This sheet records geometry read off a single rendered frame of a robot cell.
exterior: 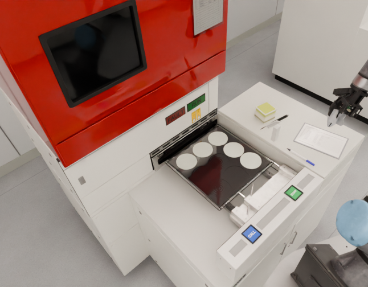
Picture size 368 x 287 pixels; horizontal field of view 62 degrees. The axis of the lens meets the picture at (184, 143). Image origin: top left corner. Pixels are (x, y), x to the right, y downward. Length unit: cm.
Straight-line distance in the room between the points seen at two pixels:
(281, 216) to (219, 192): 28
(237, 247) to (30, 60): 89
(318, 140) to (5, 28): 128
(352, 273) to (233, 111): 91
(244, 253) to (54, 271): 153
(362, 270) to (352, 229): 17
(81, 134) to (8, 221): 176
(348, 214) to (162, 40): 79
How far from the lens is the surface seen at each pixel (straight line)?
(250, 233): 120
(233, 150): 151
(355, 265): 110
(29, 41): 88
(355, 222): 97
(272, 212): 127
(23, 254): 255
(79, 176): 126
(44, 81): 93
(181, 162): 147
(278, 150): 147
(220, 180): 140
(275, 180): 145
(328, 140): 156
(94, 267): 229
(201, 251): 132
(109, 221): 157
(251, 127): 154
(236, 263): 115
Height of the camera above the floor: 203
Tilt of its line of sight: 47 degrees down
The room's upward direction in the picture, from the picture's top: 5 degrees counter-clockwise
